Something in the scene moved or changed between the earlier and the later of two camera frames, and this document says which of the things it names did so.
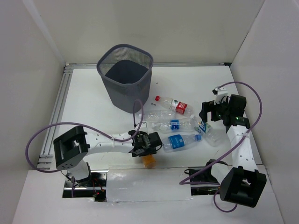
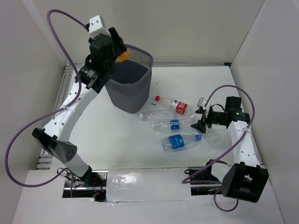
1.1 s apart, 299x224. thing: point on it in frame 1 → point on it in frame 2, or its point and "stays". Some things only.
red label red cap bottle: (179, 107) stays
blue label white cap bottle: (167, 125) stays
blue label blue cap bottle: (175, 142) stays
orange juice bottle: (149, 161) → (123, 57)
